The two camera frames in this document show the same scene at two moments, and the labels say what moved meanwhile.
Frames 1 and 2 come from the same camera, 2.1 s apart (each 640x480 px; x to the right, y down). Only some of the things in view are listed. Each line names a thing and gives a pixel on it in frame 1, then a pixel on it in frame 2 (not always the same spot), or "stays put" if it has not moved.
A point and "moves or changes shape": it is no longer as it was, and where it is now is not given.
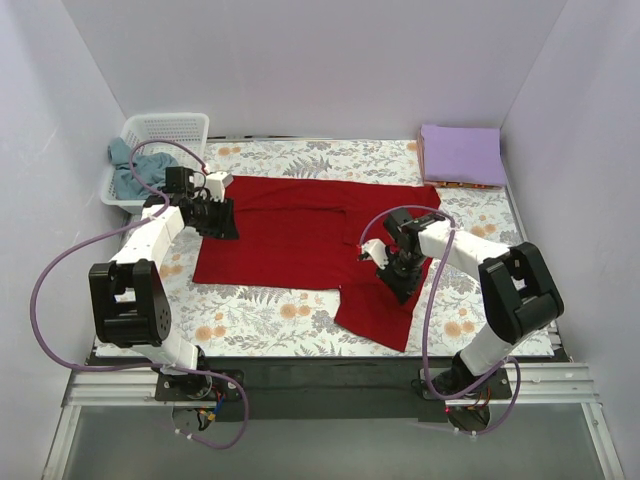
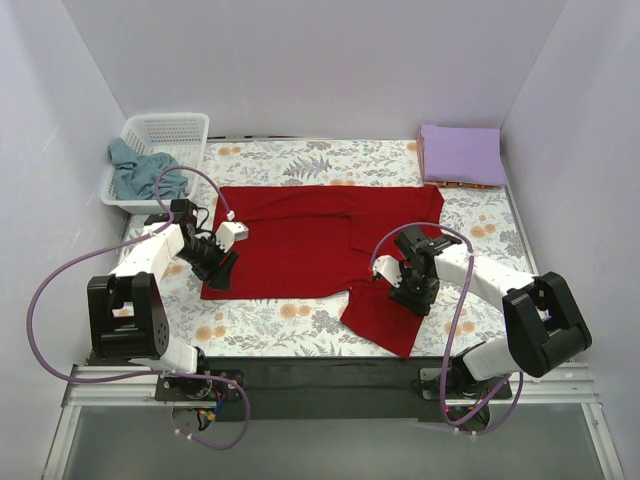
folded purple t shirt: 468,154 stays put
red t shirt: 305,233 moves or changes shape
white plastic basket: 189,128 stays put
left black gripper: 222,218 to 215,265
